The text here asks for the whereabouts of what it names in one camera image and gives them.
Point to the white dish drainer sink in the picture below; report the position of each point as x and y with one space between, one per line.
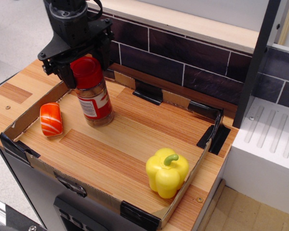
258 162

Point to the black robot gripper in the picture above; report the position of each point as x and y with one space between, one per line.
73 37

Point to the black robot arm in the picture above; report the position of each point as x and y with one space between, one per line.
74 7

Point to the red-capped spice bottle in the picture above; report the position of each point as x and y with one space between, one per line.
92 92

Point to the right brass countertop screw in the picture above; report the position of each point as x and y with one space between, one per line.
199 199

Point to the yellow bell pepper toy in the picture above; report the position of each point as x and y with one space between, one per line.
166 171

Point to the light wooden shelf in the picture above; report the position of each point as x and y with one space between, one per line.
203 29

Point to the black vertical post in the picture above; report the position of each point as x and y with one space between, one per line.
258 54

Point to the salmon sushi toy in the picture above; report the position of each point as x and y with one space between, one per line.
51 119

